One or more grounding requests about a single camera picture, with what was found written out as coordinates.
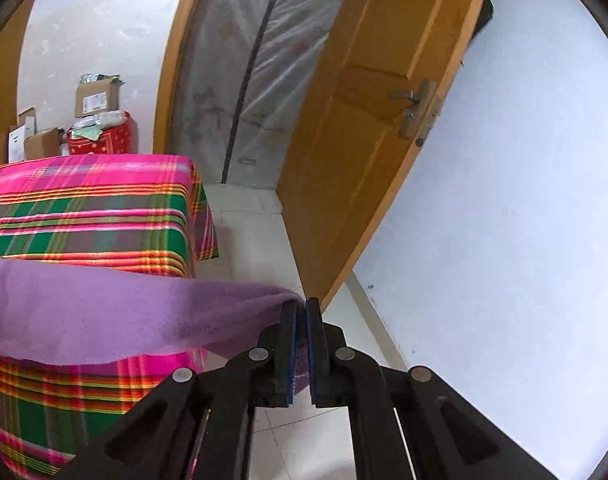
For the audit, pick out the black curtain zipper strip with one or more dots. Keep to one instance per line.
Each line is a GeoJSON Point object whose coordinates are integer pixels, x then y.
{"type": "Point", "coordinates": [244, 85]}

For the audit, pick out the pink green plaid bed sheet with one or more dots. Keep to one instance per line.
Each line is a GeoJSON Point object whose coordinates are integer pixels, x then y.
{"type": "Point", "coordinates": [84, 195]}

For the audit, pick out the white cardboard box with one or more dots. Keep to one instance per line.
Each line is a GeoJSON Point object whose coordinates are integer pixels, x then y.
{"type": "Point", "coordinates": [16, 142]}

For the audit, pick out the wooden door frame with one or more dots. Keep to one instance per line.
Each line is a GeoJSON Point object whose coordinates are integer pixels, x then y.
{"type": "Point", "coordinates": [169, 85]}

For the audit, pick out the small brown cardboard box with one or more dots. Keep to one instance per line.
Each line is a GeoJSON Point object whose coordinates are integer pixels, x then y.
{"type": "Point", "coordinates": [41, 145]}

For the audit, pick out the red gift bag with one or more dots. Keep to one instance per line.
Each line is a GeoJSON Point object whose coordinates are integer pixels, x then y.
{"type": "Point", "coordinates": [114, 140]}

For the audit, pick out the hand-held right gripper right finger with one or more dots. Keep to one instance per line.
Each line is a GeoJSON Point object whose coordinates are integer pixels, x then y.
{"type": "Point", "coordinates": [311, 345]}

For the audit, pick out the grey plastic parcel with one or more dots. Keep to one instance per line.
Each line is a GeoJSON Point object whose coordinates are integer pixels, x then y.
{"type": "Point", "coordinates": [109, 119]}

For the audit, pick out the purple fleece cloth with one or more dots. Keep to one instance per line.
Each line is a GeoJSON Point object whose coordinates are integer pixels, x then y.
{"type": "Point", "coordinates": [109, 310]}

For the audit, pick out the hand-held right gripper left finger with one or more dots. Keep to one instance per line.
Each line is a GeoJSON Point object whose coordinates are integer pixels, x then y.
{"type": "Point", "coordinates": [291, 345]}

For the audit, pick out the labelled brown cardboard box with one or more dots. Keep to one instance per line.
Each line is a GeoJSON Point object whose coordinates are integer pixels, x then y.
{"type": "Point", "coordinates": [96, 100]}

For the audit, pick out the clear plastic door curtain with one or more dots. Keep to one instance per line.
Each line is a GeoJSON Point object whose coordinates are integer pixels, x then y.
{"type": "Point", "coordinates": [209, 60]}

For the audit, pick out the wooden door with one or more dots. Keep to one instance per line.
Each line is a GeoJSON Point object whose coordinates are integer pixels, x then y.
{"type": "Point", "coordinates": [359, 135]}

